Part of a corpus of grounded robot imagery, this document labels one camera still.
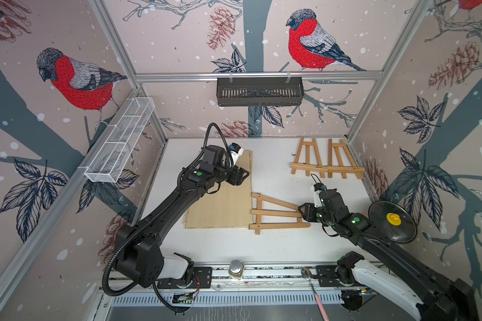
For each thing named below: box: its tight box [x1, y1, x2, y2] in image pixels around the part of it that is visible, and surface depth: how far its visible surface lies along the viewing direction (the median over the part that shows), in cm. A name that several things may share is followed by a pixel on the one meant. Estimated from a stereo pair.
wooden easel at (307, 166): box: [290, 137, 329, 178], surface depth 112 cm
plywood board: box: [184, 149, 254, 229], surface depth 90 cm
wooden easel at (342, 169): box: [327, 138, 366, 180], surface depth 109 cm
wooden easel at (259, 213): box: [249, 192, 312, 235], surface depth 89 cm
